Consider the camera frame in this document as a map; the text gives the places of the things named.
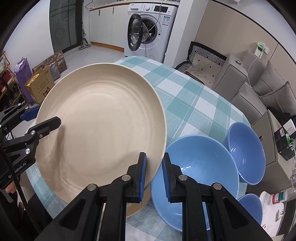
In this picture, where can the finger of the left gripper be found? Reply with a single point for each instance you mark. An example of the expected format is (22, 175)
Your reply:
(39, 129)
(14, 115)

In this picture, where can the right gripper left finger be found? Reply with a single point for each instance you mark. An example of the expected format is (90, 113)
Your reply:
(128, 188)

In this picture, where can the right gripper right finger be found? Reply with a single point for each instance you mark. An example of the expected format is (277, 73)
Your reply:
(185, 190)

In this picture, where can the cream plate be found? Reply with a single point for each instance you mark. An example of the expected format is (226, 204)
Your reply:
(109, 115)
(132, 208)

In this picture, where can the white kitchen base cabinets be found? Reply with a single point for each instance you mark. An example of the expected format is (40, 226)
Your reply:
(108, 27)

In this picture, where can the person left hand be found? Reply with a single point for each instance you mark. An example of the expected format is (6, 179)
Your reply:
(11, 188)

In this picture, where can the brown cardboard box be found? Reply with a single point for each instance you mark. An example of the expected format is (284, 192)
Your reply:
(40, 84)

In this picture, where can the purple plastic bag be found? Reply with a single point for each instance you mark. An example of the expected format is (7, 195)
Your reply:
(23, 74)

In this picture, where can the teal checked tablecloth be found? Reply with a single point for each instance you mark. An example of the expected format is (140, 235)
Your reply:
(188, 105)

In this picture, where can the white marble side table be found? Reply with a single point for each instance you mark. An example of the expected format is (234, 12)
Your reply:
(277, 218)

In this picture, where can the grey side cabinet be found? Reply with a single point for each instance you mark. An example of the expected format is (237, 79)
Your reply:
(265, 127)

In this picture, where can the plastic water bottle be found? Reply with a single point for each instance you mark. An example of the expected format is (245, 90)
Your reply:
(284, 196)

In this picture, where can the dark glass door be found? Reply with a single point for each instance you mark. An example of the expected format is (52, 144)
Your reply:
(65, 18)

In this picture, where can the grey sofa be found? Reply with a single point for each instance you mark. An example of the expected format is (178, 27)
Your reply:
(235, 83)

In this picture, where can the black patterned chair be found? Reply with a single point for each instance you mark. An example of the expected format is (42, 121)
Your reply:
(202, 64)

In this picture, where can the grey right cushion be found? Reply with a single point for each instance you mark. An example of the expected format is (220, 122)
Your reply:
(282, 99)

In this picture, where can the grey cushion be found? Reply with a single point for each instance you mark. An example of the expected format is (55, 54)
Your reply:
(282, 99)
(269, 81)

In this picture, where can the grey left cushion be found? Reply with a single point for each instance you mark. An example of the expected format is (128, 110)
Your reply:
(269, 81)

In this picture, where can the white washing machine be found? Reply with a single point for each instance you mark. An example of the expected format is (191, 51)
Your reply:
(149, 28)

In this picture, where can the black box with cables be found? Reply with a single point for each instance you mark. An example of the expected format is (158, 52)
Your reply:
(284, 143)

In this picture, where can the wall power strip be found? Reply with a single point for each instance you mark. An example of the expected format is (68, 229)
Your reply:
(260, 49)

